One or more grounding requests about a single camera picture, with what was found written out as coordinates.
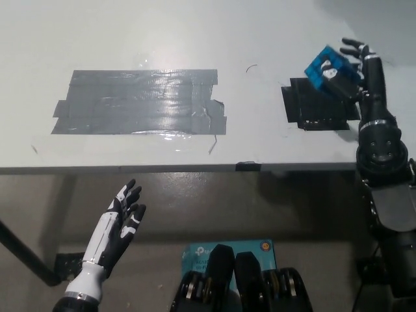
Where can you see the black floor bracket plate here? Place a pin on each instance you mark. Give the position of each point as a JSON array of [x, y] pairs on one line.
[[68, 266]]

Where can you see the black table leg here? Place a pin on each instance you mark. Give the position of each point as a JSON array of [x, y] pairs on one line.
[[29, 255]]

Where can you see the black tape square mark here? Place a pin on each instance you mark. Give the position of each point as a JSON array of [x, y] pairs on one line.
[[312, 110]]

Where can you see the clear tape strip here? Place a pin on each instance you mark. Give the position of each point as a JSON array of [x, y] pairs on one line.
[[120, 143]]

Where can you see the small black tape piece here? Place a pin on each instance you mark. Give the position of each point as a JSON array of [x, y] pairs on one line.
[[248, 166]]

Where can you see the grey duct tape patch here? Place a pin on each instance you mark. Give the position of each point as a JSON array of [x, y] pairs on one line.
[[136, 104]]

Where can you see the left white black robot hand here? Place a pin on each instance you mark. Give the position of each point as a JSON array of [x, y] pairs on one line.
[[112, 234]]

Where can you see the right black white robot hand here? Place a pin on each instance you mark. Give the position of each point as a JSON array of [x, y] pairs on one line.
[[375, 94]]

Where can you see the teal router box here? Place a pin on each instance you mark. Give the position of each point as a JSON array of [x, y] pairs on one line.
[[253, 252]]

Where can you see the blue rubik's cube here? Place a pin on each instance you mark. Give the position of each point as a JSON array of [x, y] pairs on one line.
[[317, 70]]

